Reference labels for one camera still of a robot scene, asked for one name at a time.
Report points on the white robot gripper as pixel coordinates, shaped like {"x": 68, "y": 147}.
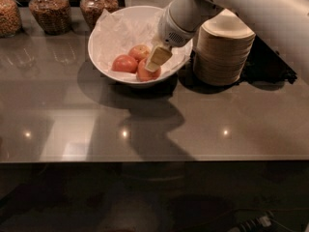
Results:
{"x": 169, "y": 30}

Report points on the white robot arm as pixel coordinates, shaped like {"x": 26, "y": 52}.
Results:
{"x": 283, "y": 25}

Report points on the back red apple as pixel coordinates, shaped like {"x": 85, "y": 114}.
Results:
{"x": 139, "y": 52}

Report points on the red apple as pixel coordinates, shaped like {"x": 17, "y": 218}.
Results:
{"x": 139, "y": 52}
{"x": 143, "y": 75}
{"x": 124, "y": 63}

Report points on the front right red apple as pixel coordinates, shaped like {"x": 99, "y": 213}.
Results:
{"x": 143, "y": 75}

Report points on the left red apple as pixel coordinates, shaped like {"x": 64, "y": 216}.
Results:
{"x": 124, "y": 63}

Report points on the white ceramic bowl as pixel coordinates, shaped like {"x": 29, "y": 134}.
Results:
{"x": 103, "y": 62}

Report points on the white paper bowl liner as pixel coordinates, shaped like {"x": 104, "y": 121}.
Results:
{"x": 125, "y": 33}

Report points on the front stack of paper bowls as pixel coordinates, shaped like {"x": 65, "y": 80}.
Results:
{"x": 222, "y": 48}

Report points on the right glass jar of granola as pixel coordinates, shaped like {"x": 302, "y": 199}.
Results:
{"x": 92, "y": 10}

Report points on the glass jar of granola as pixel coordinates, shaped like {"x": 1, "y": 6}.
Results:
{"x": 92, "y": 10}
{"x": 53, "y": 16}

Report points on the black cutlery holder tray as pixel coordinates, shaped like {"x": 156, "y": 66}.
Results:
{"x": 264, "y": 69}

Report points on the middle glass jar of granola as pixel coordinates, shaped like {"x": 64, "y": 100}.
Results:
{"x": 53, "y": 16}

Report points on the left glass jar of cereal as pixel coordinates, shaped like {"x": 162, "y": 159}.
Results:
{"x": 10, "y": 19}

